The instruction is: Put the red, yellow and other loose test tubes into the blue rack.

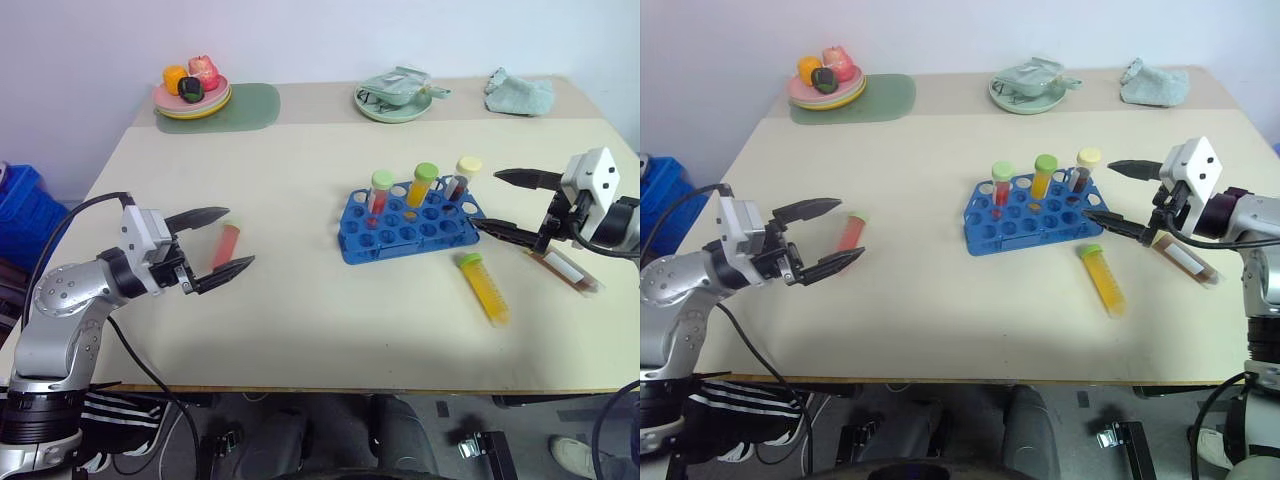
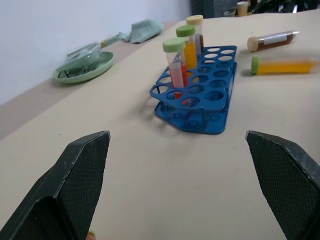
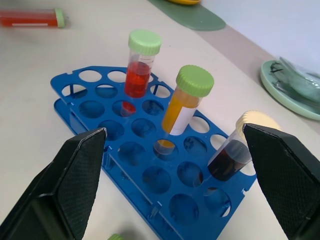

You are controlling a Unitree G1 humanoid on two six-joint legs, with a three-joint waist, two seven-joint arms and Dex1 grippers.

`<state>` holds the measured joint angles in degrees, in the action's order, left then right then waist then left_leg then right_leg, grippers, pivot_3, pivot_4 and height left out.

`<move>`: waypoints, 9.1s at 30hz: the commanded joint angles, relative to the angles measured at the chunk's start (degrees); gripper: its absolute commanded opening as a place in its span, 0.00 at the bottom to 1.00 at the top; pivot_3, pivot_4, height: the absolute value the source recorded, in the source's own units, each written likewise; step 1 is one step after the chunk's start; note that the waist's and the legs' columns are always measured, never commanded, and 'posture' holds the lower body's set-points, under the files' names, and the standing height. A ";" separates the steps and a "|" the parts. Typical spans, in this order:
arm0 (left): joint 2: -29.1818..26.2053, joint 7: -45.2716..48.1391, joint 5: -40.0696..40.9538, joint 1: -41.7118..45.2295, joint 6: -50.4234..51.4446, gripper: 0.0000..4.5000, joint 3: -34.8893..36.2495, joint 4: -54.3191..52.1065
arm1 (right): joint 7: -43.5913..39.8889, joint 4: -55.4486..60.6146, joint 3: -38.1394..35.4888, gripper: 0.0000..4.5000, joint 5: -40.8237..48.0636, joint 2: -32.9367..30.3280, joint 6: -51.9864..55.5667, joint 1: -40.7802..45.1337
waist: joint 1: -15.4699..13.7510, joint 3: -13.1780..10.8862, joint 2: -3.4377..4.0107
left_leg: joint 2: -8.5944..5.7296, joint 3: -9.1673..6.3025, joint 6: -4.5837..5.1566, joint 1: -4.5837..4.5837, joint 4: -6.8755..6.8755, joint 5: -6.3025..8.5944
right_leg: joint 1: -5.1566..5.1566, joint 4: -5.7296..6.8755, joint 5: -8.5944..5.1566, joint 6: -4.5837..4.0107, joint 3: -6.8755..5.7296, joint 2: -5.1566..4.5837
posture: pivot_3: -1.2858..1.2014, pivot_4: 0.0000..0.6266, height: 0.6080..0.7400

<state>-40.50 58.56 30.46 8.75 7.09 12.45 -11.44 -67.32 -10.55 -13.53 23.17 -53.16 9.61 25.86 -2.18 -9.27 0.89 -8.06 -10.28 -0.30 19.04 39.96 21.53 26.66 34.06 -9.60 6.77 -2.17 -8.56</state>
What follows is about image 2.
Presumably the green cloth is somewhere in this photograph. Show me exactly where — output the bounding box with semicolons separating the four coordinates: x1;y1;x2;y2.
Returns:
120;19;165;45

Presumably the green handled brush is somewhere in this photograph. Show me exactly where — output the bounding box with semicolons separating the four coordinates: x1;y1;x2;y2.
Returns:
71;31;126;55

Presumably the clear plastic film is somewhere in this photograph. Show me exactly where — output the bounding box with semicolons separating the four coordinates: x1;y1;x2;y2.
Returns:
55;42;104;74

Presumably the paper cup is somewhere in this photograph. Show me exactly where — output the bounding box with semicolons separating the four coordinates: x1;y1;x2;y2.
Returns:
236;1;250;17

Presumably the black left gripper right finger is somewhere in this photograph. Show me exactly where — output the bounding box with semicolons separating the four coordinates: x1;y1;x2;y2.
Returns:
245;130;320;240

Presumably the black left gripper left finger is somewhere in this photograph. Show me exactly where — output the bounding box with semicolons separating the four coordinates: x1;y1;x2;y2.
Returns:
0;130;111;240

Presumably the red liquid tube green cap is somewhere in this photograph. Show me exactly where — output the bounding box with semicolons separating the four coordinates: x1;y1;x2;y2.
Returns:
162;36;189;100

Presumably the brown liquid tube cream cap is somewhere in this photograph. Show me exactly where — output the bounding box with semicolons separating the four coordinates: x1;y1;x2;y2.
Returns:
247;30;300;53
185;14;205;55

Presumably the orange liquid tube green cap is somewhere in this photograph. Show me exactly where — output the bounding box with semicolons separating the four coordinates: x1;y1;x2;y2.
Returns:
175;25;198;71
251;56;319;76

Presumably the blue test tube rack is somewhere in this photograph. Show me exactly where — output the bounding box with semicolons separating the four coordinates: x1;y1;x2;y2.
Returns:
149;45;238;136

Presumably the light green plate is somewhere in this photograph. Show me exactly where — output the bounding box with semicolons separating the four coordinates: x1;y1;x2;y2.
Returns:
52;51;115;84

